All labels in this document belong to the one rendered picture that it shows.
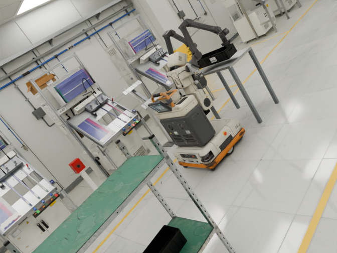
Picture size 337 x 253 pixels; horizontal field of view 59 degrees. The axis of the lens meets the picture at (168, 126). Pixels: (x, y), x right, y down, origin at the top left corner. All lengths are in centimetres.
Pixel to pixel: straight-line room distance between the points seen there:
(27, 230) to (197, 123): 236
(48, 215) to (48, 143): 198
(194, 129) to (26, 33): 396
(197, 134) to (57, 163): 330
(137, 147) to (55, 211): 144
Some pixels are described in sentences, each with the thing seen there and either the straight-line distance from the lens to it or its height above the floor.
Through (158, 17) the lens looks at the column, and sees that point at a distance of 694.
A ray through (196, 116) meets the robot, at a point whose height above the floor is 61.
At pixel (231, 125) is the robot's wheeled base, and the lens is 341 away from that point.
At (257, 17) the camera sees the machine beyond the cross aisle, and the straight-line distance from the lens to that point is 760.
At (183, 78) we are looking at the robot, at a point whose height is 97.
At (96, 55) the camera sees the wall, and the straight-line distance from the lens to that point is 643.
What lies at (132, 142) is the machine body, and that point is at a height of 37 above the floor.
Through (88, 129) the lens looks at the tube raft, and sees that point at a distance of 417.
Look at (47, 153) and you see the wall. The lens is 575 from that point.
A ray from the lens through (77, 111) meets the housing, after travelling 436.
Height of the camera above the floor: 160
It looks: 17 degrees down
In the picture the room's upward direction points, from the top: 34 degrees counter-clockwise
